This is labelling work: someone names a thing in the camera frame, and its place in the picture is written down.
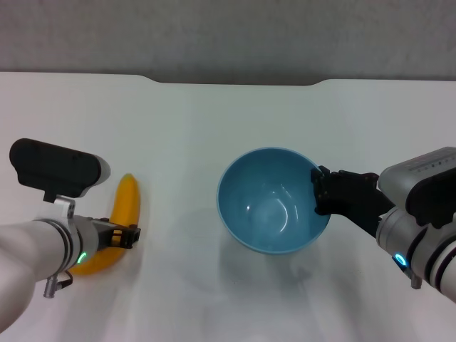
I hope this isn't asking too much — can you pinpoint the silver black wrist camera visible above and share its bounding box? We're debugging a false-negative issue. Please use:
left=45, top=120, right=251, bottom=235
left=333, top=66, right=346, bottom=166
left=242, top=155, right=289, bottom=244
left=9, top=138, right=112, bottom=218
left=377, top=146, right=456, bottom=229

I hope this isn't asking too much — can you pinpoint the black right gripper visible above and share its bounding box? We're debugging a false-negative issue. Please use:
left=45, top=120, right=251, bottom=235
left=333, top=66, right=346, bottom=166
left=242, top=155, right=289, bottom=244
left=309, top=165, right=396, bottom=239

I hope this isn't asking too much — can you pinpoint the arm metal cable connector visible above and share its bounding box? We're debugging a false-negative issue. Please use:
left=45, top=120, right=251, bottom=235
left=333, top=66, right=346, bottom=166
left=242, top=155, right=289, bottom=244
left=402, top=265, right=424, bottom=289
left=42, top=272, right=75, bottom=299

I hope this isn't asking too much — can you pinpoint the left arm metal cable connector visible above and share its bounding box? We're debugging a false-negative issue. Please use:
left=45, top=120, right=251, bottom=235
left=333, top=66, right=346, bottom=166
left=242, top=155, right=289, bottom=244
left=42, top=272, right=75, bottom=299

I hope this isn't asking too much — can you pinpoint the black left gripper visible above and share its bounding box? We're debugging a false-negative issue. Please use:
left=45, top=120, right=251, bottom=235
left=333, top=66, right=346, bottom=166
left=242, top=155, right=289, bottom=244
left=90, top=217, right=143, bottom=252

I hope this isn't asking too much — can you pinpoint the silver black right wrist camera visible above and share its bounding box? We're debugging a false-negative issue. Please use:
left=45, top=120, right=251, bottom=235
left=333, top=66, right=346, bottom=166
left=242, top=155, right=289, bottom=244
left=377, top=146, right=456, bottom=229

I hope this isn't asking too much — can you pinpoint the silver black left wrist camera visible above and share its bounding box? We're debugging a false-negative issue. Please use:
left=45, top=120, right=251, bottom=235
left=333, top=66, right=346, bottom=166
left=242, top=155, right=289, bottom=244
left=9, top=138, right=112, bottom=218

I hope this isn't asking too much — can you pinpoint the yellow banana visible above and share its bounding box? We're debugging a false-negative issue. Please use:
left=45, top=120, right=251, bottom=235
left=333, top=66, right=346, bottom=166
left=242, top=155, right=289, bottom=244
left=69, top=173, right=143, bottom=277

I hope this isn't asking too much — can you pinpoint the right arm metal cable connector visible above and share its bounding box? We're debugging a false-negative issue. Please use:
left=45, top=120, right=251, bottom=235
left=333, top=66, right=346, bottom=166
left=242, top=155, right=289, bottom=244
left=402, top=265, right=424, bottom=289

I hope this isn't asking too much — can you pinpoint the blue plastic bowl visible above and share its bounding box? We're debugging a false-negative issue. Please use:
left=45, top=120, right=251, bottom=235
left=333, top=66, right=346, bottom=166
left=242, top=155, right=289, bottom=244
left=216, top=147, right=331, bottom=254

